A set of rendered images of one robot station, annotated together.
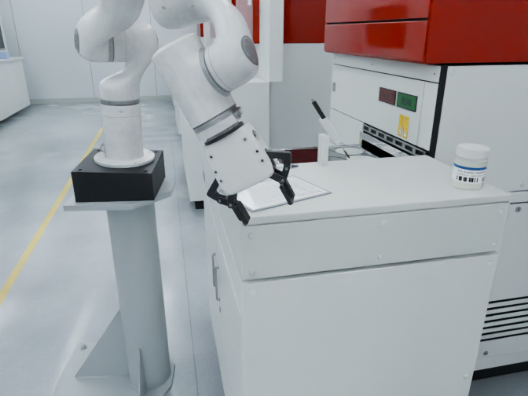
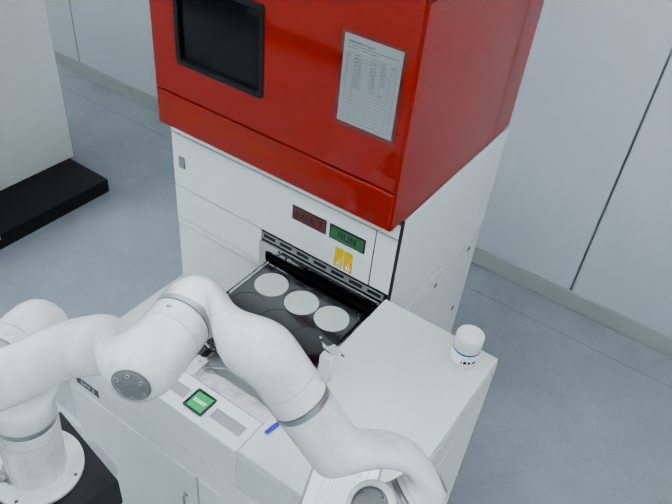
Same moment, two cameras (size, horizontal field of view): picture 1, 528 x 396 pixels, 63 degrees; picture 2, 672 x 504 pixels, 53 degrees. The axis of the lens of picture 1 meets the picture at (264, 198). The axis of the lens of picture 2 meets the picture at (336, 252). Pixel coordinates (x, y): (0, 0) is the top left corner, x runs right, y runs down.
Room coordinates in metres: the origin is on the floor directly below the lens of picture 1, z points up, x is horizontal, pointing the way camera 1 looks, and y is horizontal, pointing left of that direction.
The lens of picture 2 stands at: (0.42, 0.62, 2.25)
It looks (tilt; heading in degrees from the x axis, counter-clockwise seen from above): 40 degrees down; 313
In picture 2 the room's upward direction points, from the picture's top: 6 degrees clockwise
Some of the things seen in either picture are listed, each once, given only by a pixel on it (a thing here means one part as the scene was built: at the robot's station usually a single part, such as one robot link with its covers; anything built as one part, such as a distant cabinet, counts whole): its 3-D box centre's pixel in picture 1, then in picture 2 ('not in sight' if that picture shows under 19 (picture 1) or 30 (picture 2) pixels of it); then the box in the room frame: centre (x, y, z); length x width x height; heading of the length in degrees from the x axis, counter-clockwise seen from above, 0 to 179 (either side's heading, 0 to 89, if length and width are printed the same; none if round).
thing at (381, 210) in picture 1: (350, 207); (375, 419); (1.02, -0.22, 0.89); 0.62 x 0.35 x 0.14; 103
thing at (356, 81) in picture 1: (371, 112); (275, 222); (1.65, -0.41, 1.02); 0.82 x 0.03 x 0.40; 13
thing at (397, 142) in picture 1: (390, 139); (320, 264); (1.48, -0.44, 0.96); 0.44 x 0.01 x 0.02; 13
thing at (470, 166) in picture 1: (470, 166); (466, 347); (0.97, -0.48, 1.01); 0.07 x 0.07 x 0.10
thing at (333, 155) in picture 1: (331, 161); (277, 322); (1.41, -0.23, 0.90); 0.34 x 0.34 x 0.01; 13
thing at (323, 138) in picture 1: (329, 141); (330, 356); (1.15, -0.18, 1.03); 0.06 x 0.04 x 0.13; 103
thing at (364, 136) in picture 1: (386, 157); (317, 281); (1.48, -0.43, 0.89); 0.44 x 0.02 x 0.10; 13
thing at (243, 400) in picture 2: not in sight; (216, 393); (1.34, 0.02, 0.87); 0.36 x 0.08 x 0.03; 13
